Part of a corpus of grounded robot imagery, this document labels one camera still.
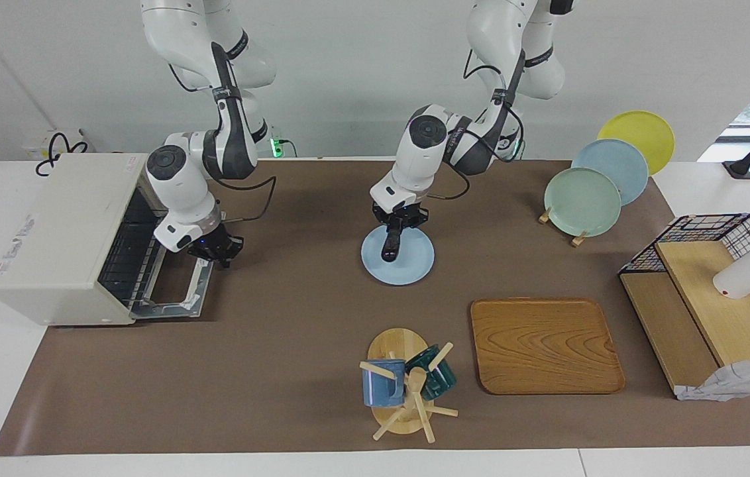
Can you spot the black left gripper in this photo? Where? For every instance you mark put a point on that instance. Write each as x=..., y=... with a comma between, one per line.
x=401, y=215

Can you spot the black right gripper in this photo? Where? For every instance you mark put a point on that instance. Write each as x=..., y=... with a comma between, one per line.
x=216, y=244

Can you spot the light blue round plate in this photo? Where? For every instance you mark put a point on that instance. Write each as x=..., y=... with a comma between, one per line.
x=415, y=262

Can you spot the beige toaster oven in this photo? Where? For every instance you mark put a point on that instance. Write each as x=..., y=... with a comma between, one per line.
x=63, y=232

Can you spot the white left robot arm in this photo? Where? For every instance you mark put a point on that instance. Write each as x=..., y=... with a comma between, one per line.
x=428, y=139

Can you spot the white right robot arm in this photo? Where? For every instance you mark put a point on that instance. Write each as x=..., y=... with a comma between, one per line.
x=183, y=179

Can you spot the wooden mug tree stand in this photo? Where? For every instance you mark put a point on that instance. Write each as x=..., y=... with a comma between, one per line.
x=395, y=344

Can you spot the brown table mat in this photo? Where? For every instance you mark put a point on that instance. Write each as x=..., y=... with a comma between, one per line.
x=282, y=371

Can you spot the green lit power adapter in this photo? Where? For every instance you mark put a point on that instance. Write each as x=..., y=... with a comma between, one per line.
x=279, y=146

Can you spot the dark green mug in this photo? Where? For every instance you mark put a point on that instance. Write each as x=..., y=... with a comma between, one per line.
x=438, y=381

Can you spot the blue mug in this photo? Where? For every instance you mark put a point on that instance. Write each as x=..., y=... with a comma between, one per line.
x=381, y=391

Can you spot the wooden plate rack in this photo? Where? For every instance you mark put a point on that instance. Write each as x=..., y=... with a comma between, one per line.
x=578, y=238

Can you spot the pale green plate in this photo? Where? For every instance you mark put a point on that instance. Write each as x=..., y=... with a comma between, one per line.
x=580, y=202

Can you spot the wooden serving tray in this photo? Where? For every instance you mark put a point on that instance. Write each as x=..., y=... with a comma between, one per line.
x=547, y=344

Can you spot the white power strip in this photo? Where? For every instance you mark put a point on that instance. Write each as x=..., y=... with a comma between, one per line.
x=40, y=142

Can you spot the pale blue racked plate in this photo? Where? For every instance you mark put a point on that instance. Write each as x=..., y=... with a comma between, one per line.
x=620, y=162

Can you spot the yellow plate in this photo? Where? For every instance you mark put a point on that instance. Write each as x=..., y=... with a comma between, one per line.
x=643, y=132

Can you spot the wooden shelf unit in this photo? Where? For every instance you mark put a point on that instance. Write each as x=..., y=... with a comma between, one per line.
x=713, y=311

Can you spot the marble pattern sheet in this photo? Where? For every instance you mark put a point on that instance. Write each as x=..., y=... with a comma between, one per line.
x=733, y=381

